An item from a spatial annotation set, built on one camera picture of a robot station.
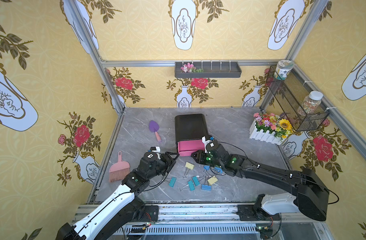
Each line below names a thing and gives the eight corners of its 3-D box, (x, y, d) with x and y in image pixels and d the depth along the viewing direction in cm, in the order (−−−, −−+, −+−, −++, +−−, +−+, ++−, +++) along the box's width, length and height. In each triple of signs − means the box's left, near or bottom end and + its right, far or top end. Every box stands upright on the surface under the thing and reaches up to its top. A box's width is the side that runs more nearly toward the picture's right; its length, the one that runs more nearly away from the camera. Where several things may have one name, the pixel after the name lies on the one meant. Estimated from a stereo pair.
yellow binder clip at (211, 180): (206, 184, 85) (207, 183, 83) (206, 177, 88) (206, 175, 86) (217, 184, 85) (218, 183, 83) (216, 177, 88) (217, 175, 86)
